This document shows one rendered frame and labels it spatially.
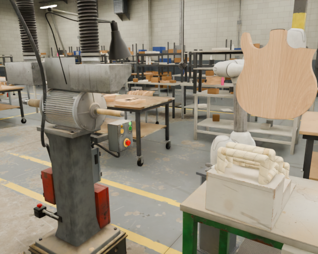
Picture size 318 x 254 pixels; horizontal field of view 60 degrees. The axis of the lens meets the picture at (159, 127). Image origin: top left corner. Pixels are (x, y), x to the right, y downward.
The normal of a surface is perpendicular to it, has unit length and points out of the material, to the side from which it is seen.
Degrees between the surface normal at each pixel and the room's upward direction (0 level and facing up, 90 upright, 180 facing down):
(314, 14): 90
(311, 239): 0
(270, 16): 90
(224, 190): 90
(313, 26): 90
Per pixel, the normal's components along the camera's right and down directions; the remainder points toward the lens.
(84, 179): 0.84, 0.12
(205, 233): -0.65, 0.19
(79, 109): 0.49, 0.10
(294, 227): -0.01, -0.97
